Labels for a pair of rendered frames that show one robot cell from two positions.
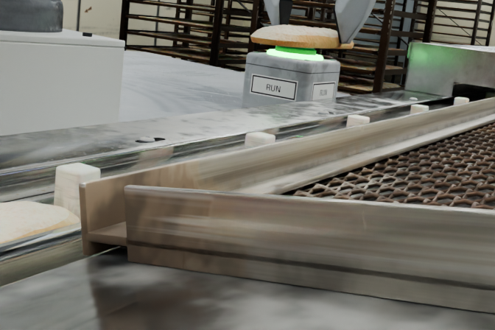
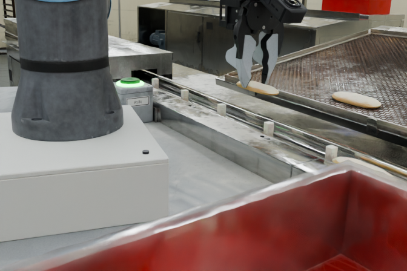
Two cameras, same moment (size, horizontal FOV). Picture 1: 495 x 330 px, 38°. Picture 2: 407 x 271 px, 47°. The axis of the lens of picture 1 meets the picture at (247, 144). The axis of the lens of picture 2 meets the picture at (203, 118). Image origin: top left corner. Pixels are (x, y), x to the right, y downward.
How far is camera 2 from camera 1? 0.76 m
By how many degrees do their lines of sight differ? 62
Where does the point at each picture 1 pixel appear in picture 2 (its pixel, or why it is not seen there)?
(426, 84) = (119, 74)
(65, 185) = (335, 151)
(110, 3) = not seen: outside the picture
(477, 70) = (140, 63)
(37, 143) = (279, 150)
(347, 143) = (358, 115)
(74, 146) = (281, 147)
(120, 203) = not seen: outside the picture
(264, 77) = (132, 98)
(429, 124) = (315, 103)
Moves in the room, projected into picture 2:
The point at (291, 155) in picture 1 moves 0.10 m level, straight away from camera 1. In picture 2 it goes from (380, 122) to (317, 112)
